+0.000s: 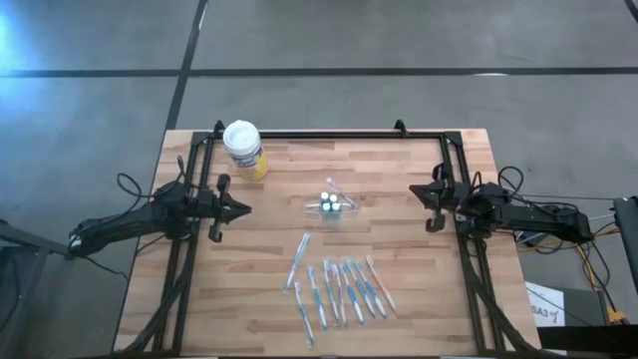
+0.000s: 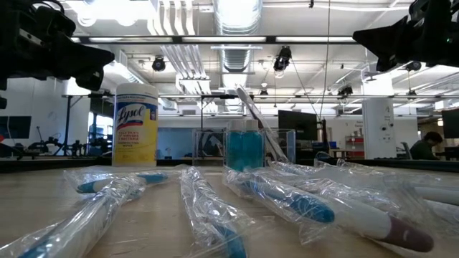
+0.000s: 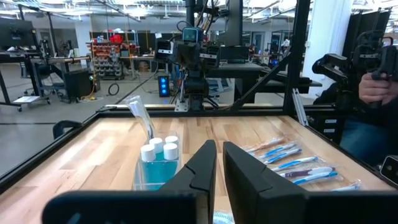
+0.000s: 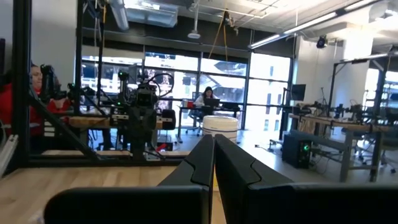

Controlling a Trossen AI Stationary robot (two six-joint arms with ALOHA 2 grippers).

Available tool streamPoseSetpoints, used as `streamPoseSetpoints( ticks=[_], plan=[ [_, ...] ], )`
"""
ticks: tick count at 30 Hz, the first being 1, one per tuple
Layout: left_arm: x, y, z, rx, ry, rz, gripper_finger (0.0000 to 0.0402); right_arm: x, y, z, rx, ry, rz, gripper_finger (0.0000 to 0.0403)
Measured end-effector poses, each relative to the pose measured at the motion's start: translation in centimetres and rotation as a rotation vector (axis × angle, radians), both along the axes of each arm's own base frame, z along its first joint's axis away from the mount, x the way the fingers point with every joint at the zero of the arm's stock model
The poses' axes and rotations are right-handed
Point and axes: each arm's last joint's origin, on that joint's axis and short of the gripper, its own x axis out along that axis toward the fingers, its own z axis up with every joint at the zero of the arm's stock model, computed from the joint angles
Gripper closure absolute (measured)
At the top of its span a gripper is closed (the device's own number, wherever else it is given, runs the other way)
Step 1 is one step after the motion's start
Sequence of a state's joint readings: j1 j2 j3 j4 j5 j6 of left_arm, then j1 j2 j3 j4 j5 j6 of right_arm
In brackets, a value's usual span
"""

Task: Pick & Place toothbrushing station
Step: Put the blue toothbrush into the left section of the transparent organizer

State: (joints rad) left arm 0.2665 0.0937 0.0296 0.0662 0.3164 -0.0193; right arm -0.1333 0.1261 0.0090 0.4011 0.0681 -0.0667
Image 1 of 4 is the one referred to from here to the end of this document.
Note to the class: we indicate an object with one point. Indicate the orange white toothbrush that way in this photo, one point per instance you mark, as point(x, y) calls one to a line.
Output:
point(381, 284)

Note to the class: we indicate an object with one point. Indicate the black aluminium table frame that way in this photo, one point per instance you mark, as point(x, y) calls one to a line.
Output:
point(324, 134)

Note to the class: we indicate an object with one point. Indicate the clear acrylic organizer box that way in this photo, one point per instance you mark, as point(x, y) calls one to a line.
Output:
point(349, 214)

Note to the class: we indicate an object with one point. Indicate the black flat panel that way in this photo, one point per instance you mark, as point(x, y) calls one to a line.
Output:
point(628, 239)

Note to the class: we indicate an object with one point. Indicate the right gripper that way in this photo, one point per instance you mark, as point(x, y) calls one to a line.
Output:
point(456, 197)

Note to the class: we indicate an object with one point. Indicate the purple white toothbrush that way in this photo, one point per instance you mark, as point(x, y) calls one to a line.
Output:
point(340, 299)
point(339, 189)

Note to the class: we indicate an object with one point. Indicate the white paper label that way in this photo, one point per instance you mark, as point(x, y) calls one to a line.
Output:
point(545, 309)

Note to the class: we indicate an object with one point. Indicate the black flat board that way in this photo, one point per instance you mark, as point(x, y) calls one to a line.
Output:
point(588, 341)

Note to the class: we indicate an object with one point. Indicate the yellow white Lysol wipes canister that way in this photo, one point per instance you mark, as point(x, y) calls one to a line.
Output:
point(241, 142)

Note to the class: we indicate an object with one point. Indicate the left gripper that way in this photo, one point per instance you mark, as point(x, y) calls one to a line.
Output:
point(219, 207)

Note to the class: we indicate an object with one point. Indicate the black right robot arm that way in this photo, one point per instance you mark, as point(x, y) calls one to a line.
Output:
point(538, 217)

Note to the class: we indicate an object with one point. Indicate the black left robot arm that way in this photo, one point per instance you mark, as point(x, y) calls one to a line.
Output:
point(129, 219)

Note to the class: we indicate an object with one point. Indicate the dark metal stand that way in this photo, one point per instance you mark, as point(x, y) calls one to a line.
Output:
point(35, 238)

